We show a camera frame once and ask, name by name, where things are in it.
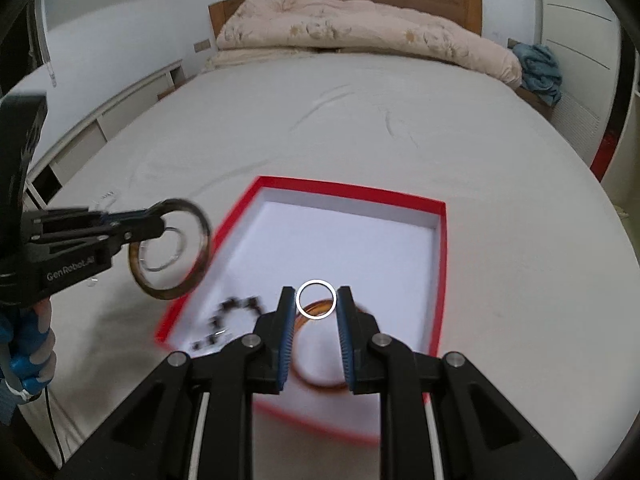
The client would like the red jewelry box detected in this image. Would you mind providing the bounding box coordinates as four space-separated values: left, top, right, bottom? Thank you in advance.
154 176 447 446

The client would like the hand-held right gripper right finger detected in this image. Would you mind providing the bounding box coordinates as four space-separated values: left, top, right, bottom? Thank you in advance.
336 286 578 480

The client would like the white wardrobe door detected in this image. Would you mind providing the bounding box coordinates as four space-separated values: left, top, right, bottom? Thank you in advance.
535 0 628 171

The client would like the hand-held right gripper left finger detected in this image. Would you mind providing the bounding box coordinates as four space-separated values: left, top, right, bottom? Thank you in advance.
52 286 295 480

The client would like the black cable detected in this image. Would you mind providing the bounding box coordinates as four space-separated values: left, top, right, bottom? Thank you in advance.
45 387 67 463

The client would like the dark brown bangle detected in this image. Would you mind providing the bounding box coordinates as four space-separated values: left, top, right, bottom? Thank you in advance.
128 198 213 301

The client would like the person's left hand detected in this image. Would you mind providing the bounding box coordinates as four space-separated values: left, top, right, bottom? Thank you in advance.
0 300 56 397

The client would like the amber bangle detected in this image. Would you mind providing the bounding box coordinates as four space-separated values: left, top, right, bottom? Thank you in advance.
290 299 351 391

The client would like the beige floral comforter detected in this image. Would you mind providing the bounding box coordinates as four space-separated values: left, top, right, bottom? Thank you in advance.
215 0 523 92

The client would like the small silver ring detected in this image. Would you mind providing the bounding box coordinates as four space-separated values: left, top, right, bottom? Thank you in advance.
295 280 337 320

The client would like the black bead bracelet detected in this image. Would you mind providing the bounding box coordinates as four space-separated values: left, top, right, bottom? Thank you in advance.
192 296 266 351

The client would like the blue cloth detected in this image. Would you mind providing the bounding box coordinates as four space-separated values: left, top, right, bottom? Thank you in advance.
511 42 563 107

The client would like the thin silver bangle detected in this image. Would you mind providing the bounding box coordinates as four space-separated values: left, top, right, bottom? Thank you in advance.
139 226 187 272

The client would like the bed with white sheet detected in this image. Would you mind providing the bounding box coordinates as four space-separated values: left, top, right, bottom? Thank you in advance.
0 50 632 480

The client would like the white side shelf unit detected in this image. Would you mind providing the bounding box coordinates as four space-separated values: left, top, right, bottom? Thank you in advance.
25 57 186 206

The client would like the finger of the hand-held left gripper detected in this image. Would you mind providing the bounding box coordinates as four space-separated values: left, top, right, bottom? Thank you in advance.
30 220 166 254
30 206 166 234

